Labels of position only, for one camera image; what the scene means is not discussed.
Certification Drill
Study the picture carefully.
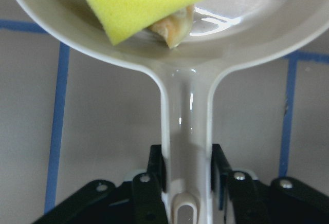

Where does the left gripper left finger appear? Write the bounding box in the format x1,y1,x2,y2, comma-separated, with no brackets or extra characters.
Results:
36,145,169,223

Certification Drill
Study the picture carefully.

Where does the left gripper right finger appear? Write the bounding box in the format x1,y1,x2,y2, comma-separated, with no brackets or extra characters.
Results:
211,144,328,223

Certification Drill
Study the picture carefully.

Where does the beige plastic dustpan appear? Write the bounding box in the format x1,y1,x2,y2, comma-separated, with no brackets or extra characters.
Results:
17,0,328,223

